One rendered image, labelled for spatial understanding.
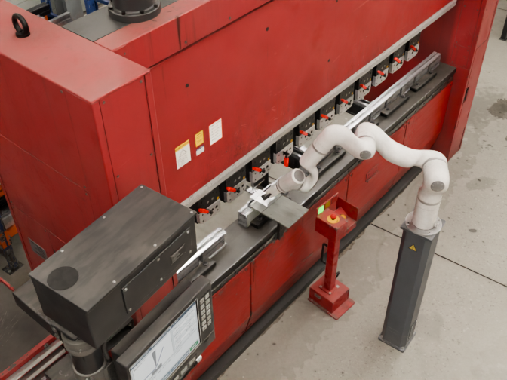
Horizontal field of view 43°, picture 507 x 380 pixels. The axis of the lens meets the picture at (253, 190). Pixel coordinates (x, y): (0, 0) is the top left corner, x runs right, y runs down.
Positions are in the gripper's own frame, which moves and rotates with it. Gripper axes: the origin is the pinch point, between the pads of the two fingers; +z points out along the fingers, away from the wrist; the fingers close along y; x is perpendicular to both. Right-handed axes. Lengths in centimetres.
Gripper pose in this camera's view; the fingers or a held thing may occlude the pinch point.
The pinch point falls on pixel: (268, 194)
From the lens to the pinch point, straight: 352.7
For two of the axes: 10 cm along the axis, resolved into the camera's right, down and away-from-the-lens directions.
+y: -6.4, 5.2, -5.7
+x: 6.0, 8.0, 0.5
